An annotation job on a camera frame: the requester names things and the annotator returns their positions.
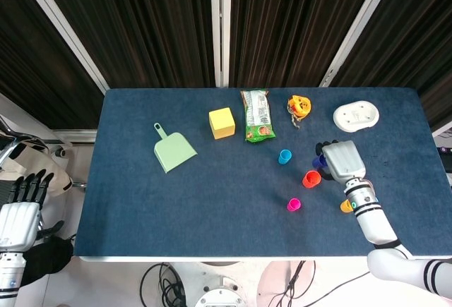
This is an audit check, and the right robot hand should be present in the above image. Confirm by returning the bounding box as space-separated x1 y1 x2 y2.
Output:
315 140 367 185

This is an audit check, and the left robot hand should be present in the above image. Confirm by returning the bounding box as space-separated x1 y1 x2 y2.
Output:
0 168 65 251

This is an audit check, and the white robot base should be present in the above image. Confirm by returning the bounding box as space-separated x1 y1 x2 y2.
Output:
194 274 249 307

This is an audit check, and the large orange plastic cup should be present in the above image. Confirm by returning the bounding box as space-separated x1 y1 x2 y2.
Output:
302 170 321 189

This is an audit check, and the white oval plastic tray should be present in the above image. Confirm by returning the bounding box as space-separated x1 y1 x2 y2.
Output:
333 100 381 134

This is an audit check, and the yellow plastic toy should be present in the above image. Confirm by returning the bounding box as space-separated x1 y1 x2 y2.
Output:
287 95 312 117

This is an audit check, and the green snack packet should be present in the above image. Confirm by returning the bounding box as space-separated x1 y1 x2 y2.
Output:
240 89 275 143

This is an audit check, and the blue fabric table cover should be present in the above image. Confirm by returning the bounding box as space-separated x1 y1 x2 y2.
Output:
73 87 443 259

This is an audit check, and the yellow sponge cube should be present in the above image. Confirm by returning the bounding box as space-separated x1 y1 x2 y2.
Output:
208 107 237 140

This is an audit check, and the dark brown curtain panel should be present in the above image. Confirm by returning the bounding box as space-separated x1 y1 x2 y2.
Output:
331 0 452 132
33 0 217 89
229 0 383 89
0 0 104 131

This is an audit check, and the green plastic dustpan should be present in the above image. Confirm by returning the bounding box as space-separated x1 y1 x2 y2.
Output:
153 122 198 174

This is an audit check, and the grey braided rope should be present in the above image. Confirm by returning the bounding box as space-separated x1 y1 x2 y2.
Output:
286 104 302 130

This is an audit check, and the white frame post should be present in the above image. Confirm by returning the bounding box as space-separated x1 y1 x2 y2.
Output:
13 0 109 93
319 0 395 88
210 0 232 88

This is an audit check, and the black cable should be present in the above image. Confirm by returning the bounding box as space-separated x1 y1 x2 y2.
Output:
140 262 187 307

